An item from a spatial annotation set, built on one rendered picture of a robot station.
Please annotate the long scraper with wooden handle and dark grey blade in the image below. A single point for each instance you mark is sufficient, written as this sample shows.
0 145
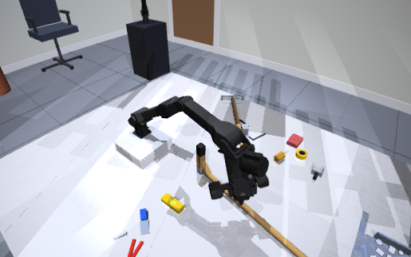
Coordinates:
202 168

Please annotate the blue-handled scraper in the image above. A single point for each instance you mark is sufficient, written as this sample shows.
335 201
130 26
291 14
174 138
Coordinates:
144 227

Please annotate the red-handled pliers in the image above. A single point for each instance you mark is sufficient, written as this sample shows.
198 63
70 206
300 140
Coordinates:
130 254

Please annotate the pink rectangular block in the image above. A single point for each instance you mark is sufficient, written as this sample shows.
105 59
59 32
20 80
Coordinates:
294 141

